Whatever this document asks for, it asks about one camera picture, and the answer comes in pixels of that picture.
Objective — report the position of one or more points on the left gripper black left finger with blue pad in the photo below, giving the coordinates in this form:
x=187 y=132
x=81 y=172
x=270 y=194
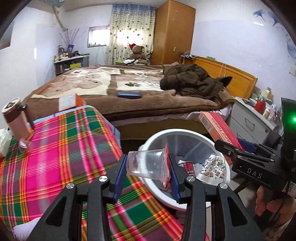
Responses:
x=63 y=218

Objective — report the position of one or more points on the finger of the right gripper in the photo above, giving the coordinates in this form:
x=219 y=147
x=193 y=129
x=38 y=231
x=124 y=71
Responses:
x=232 y=152
x=255 y=148

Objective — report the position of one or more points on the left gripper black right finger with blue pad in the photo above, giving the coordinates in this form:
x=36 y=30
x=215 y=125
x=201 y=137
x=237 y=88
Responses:
x=229 y=218

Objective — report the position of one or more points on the red white medicine box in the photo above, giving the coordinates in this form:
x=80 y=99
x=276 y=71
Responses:
x=218 y=129

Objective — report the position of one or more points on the clear plastic cup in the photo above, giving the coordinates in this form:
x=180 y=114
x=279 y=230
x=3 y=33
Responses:
x=152 y=164

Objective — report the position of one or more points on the white round trash bin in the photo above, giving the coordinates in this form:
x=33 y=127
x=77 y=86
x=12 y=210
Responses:
x=185 y=146

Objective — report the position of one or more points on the person's right hand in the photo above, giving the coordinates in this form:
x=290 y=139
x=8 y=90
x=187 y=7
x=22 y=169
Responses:
x=284 y=209

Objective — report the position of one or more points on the grey bedside cabinet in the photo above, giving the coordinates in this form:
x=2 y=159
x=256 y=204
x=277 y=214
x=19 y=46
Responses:
x=248 y=124

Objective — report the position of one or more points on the red jar on cabinet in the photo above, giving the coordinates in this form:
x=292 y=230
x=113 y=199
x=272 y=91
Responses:
x=260 y=106

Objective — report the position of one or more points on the wooden bed headboard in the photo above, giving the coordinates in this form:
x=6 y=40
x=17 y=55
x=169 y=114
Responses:
x=242 y=83

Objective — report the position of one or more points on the dark brown jacket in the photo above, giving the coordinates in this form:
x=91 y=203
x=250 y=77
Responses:
x=193 y=81

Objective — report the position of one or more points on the clear plastic wrapper scrap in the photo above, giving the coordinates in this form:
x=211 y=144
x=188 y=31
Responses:
x=24 y=144

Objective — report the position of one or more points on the soft tissue pack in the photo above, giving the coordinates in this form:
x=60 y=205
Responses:
x=5 y=139

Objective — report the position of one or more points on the dark blue phone case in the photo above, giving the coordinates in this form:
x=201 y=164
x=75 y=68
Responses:
x=129 y=95

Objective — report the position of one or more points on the white brown lidded mug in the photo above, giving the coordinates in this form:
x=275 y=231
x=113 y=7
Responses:
x=18 y=118

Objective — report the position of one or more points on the brown blanket bed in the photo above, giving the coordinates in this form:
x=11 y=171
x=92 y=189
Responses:
x=99 y=86

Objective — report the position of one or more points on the brown teddy bear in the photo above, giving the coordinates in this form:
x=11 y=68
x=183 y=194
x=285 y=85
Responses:
x=138 y=53

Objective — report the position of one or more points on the wooden wardrobe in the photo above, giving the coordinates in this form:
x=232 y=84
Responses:
x=173 y=32

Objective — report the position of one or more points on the cluttered shelf desk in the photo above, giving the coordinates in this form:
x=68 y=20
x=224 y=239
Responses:
x=69 y=61

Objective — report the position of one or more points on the patterned window curtain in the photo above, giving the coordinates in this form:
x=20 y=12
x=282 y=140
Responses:
x=130 y=25

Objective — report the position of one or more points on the dried branches in vase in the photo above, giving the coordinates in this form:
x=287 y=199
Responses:
x=68 y=36

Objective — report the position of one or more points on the covered air conditioner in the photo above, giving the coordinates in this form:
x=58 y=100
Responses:
x=56 y=3

